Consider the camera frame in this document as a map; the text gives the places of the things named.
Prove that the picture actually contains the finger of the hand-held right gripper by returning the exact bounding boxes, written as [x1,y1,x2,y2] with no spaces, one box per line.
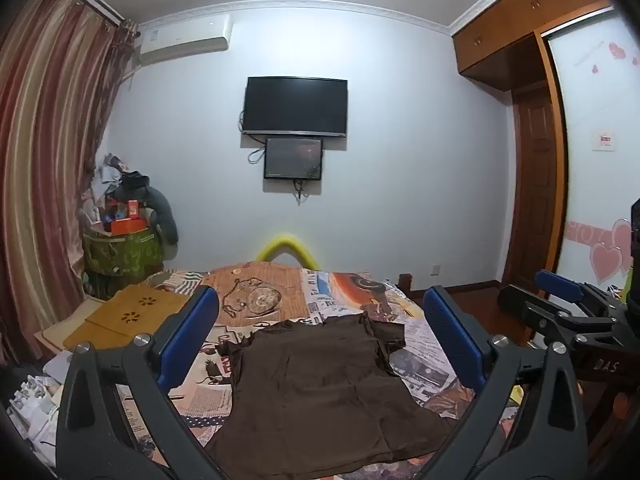
[497,284,621,348]
[534,269,623,321]

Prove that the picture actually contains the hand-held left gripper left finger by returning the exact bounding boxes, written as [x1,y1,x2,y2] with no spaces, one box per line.
[56,285,221,480]

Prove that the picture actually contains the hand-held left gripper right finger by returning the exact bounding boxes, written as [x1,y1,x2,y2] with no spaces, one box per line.
[420,285,588,480]

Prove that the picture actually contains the brown shirt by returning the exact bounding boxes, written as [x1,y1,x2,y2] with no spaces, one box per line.
[204,312,458,478]

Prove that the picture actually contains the printed bedsheet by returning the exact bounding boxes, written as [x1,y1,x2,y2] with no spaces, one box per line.
[112,260,526,480]

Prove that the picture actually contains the wooden lap desk flower cutouts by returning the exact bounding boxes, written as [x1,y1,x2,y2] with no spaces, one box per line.
[86,284,193,336]

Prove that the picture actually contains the plain wooden board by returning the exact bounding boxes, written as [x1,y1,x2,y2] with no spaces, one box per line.
[62,317,141,352]

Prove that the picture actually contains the green fabric box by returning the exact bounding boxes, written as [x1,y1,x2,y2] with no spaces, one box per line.
[82,227,166,301]

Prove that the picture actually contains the wooden door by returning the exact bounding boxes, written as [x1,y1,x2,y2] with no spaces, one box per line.
[502,85,561,286]

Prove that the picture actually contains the heart print wardrobe door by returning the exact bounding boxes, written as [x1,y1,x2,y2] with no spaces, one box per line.
[542,7,640,291]

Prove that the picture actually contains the orange box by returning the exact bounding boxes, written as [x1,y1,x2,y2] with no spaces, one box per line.
[111,216,151,236]

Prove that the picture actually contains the yellow foam tube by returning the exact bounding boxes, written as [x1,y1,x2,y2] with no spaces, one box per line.
[255,232,321,271]

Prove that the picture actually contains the pale bedside table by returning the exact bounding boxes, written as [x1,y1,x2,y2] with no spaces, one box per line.
[34,296,106,367]

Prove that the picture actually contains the pile of white packets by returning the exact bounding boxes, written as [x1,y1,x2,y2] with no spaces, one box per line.
[7,350,71,461]

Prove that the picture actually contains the pile of papers and cloth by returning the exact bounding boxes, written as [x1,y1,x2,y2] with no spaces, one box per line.
[80,152,152,226]

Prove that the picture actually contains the small black monitor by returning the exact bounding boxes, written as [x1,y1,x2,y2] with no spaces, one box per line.
[264,136,323,181]

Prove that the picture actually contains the striped curtain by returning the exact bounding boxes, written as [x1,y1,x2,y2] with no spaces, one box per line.
[0,0,141,366]

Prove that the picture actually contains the wooden overhead cabinet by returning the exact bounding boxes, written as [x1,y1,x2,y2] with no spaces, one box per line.
[450,0,621,92]

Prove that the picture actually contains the white air conditioner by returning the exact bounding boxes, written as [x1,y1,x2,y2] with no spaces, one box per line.
[138,14,235,65]

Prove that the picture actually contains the black wall television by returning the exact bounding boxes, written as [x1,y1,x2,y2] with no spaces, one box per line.
[242,76,349,137]

